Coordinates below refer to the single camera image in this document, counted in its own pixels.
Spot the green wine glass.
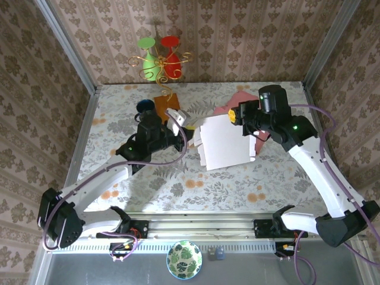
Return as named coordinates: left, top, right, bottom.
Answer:
left=137, top=37, right=163, bottom=81

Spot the dark blue cup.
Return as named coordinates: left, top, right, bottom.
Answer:
left=136, top=99, right=157, bottom=115

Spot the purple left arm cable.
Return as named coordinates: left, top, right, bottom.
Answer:
left=41, top=126, right=188, bottom=262

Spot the black power connector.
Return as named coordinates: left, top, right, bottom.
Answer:
left=274, top=242, right=299, bottom=258
left=109, top=242, right=135, bottom=258

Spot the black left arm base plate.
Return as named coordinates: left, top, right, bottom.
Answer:
left=96, top=219, right=149, bottom=240

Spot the aluminium table side rail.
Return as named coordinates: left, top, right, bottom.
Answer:
left=64, top=85, right=101, bottom=191
left=302, top=81, right=342, bottom=179

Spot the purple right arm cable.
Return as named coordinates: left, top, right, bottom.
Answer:
left=289, top=103, right=380, bottom=285

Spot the white perforated cable tray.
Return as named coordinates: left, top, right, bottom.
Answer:
left=52, top=240, right=278, bottom=254

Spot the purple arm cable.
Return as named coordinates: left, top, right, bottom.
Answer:
left=41, top=126, right=188, bottom=262
left=289, top=103, right=380, bottom=285

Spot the aluminium frame post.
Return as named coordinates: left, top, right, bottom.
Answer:
left=302, top=0, right=362, bottom=90
left=33, top=0, right=99, bottom=96

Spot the black left power connector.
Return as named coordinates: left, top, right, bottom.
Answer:
left=109, top=242, right=135, bottom=258

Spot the white paper box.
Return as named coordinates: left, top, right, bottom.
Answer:
left=186, top=114, right=259, bottom=172

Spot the gold wire glass rack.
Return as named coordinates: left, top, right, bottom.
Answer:
left=127, top=52, right=194, bottom=123

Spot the green leaf pattern bowl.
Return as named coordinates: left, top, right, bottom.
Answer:
left=166, top=240, right=203, bottom=280

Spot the black right power connector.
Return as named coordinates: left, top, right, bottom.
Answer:
left=274, top=242, right=299, bottom=258

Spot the red wine glass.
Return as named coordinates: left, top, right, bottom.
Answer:
left=160, top=35, right=182, bottom=80

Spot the pink paper box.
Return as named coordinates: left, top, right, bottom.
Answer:
left=213, top=90, right=271, bottom=156

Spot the long aluminium mounting rail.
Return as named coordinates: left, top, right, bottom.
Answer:
left=78, top=211, right=368, bottom=240

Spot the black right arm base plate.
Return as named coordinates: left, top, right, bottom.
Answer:
left=254, top=218, right=309, bottom=239

